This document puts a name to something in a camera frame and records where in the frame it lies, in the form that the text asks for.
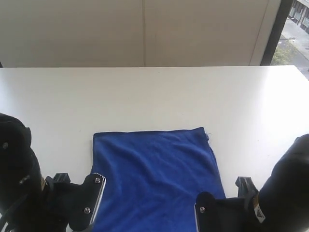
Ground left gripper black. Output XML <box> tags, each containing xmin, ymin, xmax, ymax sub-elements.
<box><xmin>4</xmin><ymin>173</ymin><xmax>81</xmax><ymax>232</ymax></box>

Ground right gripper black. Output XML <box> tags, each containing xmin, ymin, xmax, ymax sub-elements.
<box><xmin>216</xmin><ymin>176</ymin><xmax>265</xmax><ymax>232</ymax></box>

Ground blue microfiber towel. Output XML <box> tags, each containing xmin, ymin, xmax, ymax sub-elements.
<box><xmin>92</xmin><ymin>127</ymin><xmax>225</xmax><ymax>232</ymax></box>

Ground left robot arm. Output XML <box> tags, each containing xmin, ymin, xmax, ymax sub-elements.
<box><xmin>0</xmin><ymin>114</ymin><xmax>81</xmax><ymax>232</ymax></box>

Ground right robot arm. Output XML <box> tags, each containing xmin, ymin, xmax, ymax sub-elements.
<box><xmin>219</xmin><ymin>134</ymin><xmax>309</xmax><ymax>232</ymax></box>

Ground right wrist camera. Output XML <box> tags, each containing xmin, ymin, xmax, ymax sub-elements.
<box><xmin>194</xmin><ymin>192</ymin><xmax>222</xmax><ymax>232</ymax></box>

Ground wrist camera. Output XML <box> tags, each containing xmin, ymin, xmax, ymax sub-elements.
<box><xmin>194</xmin><ymin>192</ymin><xmax>222</xmax><ymax>232</ymax></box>
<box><xmin>69</xmin><ymin>173</ymin><xmax>106</xmax><ymax>232</ymax></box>

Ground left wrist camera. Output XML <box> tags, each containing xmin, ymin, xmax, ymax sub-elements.
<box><xmin>69</xmin><ymin>173</ymin><xmax>106</xmax><ymax>232</ymax></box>

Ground dark window frame post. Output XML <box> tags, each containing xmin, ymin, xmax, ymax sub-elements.
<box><xmin>260</xmin><ymin>0</ymin><xmax>293</xmax><ymax>66</ymax></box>

